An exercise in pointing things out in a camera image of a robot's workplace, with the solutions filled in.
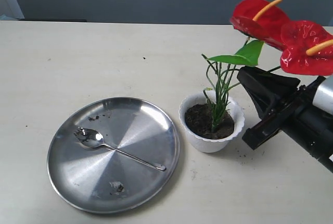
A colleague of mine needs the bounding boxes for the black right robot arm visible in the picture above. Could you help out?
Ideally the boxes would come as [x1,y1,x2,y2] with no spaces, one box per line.
[237,67,332,171]

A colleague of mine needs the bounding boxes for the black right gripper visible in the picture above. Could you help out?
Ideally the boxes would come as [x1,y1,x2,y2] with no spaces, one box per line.
[237,66,315,151]

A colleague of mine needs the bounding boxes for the dark brown potting soil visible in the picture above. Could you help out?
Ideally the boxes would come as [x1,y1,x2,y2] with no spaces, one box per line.
[184,104,234,140]

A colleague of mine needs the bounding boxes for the round stainless steel plate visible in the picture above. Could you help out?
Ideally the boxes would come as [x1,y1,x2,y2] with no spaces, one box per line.
[47,97,180,214]

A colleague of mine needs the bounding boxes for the stainless steel spork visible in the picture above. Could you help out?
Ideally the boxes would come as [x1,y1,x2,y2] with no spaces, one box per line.
[74,127,167,171]

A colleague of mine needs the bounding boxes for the red artificial anthurium flower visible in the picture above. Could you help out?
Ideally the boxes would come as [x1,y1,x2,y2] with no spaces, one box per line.
[203,0,332,132]

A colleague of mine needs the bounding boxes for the white plastic flower pot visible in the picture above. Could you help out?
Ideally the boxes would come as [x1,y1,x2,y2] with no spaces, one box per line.
[178,92,245,153]

